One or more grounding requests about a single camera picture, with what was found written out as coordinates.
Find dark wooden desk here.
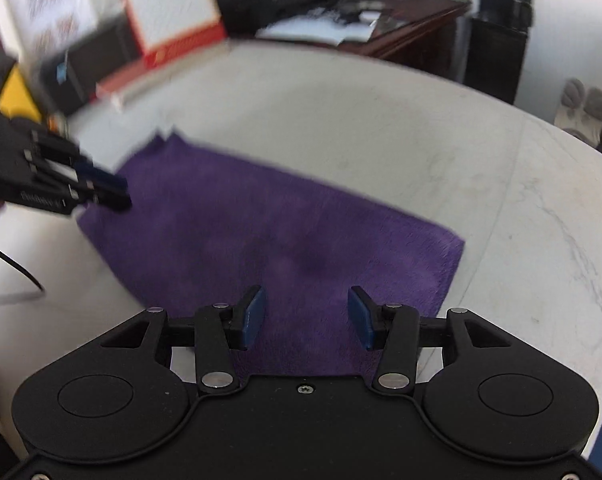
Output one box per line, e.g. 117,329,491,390
253,0,472,83

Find purple towel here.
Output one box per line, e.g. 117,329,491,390
76,130,466,378

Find yellow box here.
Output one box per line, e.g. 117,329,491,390
0,65,44,121

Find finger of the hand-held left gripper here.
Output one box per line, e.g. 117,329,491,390
75,180,133,212
73,155,130,192

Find red notebook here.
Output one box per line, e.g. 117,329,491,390
95,37,232,111

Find white code sign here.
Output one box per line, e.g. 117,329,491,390
3,0,99,66

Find black kettle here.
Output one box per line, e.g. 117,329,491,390
503,0,532,31

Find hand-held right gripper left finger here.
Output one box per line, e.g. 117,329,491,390
96,285,269,393

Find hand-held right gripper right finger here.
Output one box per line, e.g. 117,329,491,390
347,285,516,393

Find black box with blue sticker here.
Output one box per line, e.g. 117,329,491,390
36,15,146,116

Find red desk calendar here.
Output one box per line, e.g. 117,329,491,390
113,0,228,68

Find black cable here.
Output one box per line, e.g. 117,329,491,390
0,235,46,306

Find white papers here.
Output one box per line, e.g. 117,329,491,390
256,7,384,48

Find black water dispenser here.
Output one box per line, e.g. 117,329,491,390
462,0,534,106

